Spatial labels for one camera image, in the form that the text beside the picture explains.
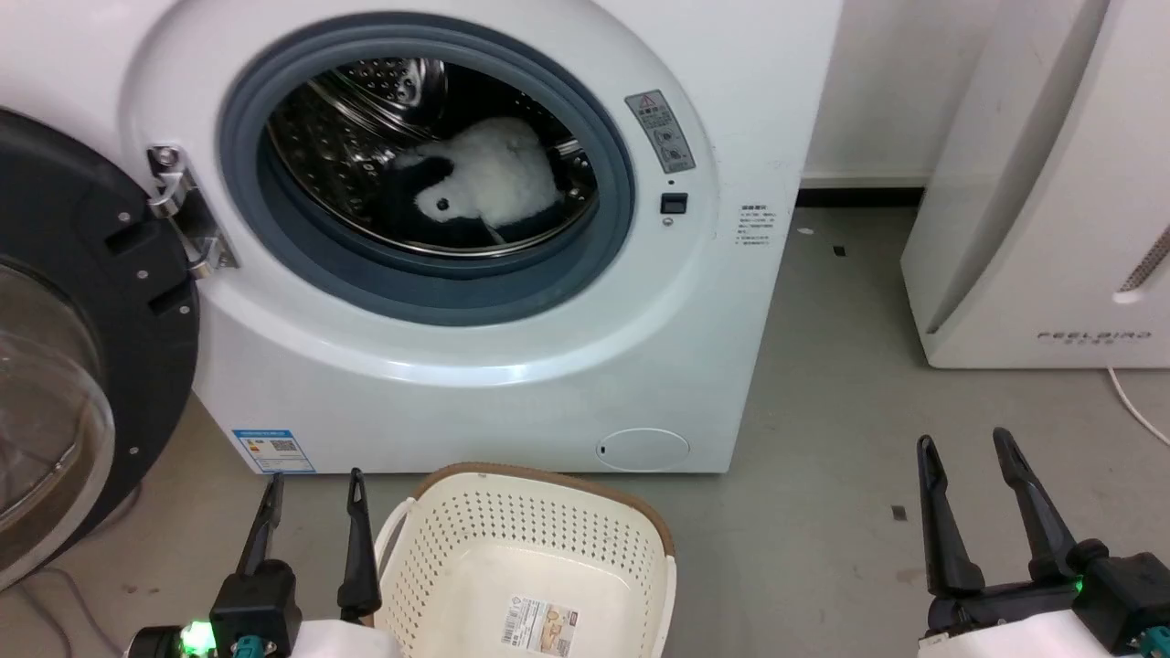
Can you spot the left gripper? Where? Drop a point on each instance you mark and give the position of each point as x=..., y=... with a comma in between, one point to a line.
x=258, y=608

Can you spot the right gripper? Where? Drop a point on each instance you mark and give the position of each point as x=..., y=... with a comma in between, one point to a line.
x=1124, y=599

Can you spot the white and black plush toy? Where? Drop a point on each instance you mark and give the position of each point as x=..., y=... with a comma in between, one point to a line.
x=498, y=174

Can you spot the cream perforated laundry basket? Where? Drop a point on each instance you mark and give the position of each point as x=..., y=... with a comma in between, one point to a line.
x=512, y=525

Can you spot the white front-load washing machine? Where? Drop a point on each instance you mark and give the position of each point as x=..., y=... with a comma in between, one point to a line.
x=548, y=384

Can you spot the blue energy label sticker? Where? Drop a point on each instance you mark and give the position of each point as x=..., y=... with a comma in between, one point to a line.
x=272, y=450

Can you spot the dark round washer door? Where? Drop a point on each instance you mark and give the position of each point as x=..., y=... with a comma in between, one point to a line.
x=151, y=375

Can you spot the paper product label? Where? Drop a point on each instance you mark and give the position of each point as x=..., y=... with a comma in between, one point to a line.
x=539, y=626

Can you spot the grey rubber door gasket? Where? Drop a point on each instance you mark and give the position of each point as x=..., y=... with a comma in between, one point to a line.
x=430, y=288

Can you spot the white air purifier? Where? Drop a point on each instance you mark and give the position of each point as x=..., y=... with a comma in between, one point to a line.
x=1024, y=228

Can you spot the round white filter cover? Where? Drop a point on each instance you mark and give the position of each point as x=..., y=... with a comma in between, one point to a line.
x=643, y=450

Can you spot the chrome door hinge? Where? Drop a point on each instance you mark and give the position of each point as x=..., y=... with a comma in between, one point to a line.
x=187, y=215

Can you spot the black baseboard strip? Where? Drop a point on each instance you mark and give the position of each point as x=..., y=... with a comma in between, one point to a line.
x=859, y=197

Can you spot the small printed text label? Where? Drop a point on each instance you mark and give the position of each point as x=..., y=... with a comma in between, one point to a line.
x=756, y=226

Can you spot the perforated steel washer drum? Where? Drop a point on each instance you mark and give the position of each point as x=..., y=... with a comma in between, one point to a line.
x=347, y=128

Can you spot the black door latch slot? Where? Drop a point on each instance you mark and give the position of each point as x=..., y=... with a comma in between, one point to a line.
x=674, y=203

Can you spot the grey warning sticker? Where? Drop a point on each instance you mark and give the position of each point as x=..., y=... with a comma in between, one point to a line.
x=662, y=132

